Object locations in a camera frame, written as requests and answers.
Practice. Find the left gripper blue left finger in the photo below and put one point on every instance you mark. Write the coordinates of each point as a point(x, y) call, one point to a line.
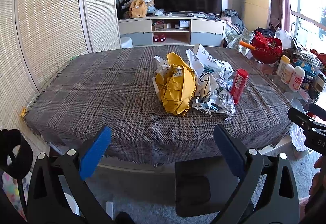
point(46, 199)

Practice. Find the red plastic basket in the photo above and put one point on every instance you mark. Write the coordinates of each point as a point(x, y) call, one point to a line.
point(268, 50)

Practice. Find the person's right hand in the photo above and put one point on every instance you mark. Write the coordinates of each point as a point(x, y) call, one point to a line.
point(315, 180)

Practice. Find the brown plush toy bag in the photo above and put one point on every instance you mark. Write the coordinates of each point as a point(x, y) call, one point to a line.
point(137, 9)

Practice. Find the red cylindrical can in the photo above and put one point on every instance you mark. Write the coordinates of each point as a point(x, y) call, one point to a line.
point(239, 82)

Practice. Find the long white medicine box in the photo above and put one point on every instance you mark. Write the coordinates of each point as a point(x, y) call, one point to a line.
point(212, 63)

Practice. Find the white black line paper bag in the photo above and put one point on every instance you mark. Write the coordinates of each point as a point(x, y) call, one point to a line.
point(206, 85)

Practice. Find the yellow paper bag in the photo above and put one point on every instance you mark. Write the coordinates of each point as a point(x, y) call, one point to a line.
point(176, 89)

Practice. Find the yellow capped white bottle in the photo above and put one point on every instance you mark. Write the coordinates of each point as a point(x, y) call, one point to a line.
point(282, 65)

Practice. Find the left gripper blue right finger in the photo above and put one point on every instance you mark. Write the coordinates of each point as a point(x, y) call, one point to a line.
point(267, 190)

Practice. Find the white paper cup trash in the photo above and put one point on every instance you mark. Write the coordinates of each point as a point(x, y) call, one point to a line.
point(162, 66)

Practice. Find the black trash bin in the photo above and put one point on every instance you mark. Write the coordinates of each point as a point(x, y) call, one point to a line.
point(203, 186)

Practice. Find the grey plaid tablecloth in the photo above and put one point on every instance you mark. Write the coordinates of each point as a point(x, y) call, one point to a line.
point(115, 89)

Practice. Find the white wooden TV cabinet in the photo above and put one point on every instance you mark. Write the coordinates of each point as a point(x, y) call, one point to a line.
point(173, 30)

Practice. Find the white cream bottle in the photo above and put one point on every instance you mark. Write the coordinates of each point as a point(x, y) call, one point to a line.
point(287, 74)

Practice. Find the pink label white bottle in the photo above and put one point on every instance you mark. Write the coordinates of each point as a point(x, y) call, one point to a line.
point(296, 79)

